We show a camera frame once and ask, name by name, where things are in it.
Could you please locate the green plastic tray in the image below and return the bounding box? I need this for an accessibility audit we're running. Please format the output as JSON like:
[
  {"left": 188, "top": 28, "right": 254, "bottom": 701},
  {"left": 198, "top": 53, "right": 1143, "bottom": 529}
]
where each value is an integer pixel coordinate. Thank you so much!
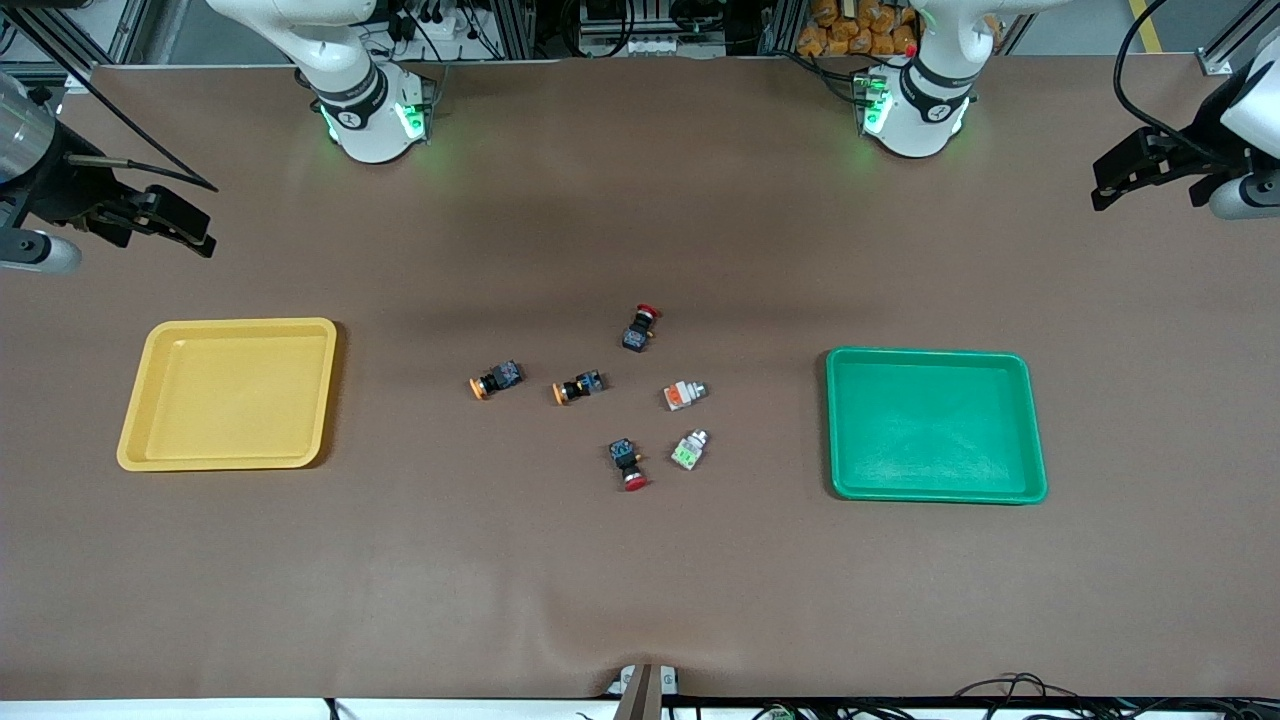
[{"left": 825, "top": 346, "right": 1049, "bottom": 505}]

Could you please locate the yellow plastic tray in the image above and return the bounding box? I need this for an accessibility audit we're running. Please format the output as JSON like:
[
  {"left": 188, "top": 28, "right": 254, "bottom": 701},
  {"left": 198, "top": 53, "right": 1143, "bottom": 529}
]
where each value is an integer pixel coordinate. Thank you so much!
[{"left": 116, "top": 318, "right": 338, "bottom": 472}]

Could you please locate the table edge clamp bracket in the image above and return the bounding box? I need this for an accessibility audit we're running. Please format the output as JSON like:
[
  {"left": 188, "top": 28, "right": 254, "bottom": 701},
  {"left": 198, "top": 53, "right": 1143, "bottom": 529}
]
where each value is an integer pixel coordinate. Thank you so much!
[{"left": 608, "top": 663, "right": 679, "bottom": 720}]

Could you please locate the white power strip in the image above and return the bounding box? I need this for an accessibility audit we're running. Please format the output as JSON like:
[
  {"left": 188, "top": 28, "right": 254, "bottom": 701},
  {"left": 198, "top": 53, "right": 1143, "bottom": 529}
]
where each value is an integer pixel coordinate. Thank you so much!
[{"left": 578, "top": 35, "right": 727, "bottom": 59}]

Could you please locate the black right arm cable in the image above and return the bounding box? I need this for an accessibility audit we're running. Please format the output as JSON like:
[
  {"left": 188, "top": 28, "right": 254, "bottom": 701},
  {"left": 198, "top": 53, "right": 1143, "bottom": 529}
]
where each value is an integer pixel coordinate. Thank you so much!
[{"left": 0, "top": 5, "right": 219, "bottom": 193}]

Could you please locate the yellow push button switch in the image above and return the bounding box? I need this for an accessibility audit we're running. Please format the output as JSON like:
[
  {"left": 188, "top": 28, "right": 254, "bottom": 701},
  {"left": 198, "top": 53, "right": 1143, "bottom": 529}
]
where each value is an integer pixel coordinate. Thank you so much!
[
  {"left": 469, "top": 360, "right": 525, "bottom": 401},
  {"left": 552, "top": 370, "right": 608, "bottom": 406}
]

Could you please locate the black cable bundle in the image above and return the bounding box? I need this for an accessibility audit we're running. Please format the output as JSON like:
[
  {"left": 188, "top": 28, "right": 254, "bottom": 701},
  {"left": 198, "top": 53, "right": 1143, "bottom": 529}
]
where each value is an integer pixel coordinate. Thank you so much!
[{"left": 955, "top": 672, "right": 1280, "bottom": 720}]

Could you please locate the aluminium frame post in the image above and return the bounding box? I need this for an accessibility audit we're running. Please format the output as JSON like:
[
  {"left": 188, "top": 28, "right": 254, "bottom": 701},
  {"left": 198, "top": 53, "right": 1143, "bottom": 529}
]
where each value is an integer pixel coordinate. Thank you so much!
[
  {"left": 488, "top": 0, "right": 536, "bottom": 61},
  {"left": 757, "top": 0, "right": 806, "bottom": 56}
]

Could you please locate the red push button switch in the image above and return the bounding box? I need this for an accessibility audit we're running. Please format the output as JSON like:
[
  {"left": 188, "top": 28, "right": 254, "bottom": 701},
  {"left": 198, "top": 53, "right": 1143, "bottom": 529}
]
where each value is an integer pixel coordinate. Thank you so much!
[
  {"left": 608, "top": 437, "right": 651, "bottom": 492},
  {"left": 620, "top": 303, "right": 663, "bottom": 353}
]

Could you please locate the aluminium frame profile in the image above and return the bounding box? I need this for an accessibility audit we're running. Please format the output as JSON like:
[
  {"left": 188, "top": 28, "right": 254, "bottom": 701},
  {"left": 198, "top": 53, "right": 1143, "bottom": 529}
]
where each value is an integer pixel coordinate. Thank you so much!
[
  {"left": 1197, "top": 0, "right": 1280, "bottom": 76},
  {"left": 0, "top": 0, "right": 151, "bottom": 91}
]

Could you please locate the bag of orange items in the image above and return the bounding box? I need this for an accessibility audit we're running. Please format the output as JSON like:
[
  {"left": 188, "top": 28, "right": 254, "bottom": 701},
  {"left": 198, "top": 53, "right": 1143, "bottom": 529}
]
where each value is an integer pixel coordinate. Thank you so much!
[{"left": 797, "top": 0, "right": 919, "bottom": 58}]

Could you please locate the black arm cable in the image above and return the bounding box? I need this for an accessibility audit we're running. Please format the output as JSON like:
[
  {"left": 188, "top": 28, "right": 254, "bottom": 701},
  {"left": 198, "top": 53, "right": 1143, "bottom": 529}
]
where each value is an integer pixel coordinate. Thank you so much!
[
  {"left": 0, "top": 5, "right": 219, "bottom": 193},
  {"left": 1113, "top": 0, "right": 1241, "bottom": 166}
]

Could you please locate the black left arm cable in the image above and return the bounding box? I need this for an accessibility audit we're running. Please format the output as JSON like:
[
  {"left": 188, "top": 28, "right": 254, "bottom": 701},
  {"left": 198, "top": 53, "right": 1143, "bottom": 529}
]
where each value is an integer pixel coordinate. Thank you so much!
[{"left": 1113, "top": 0, "right": 1241, "bottom": 166}]

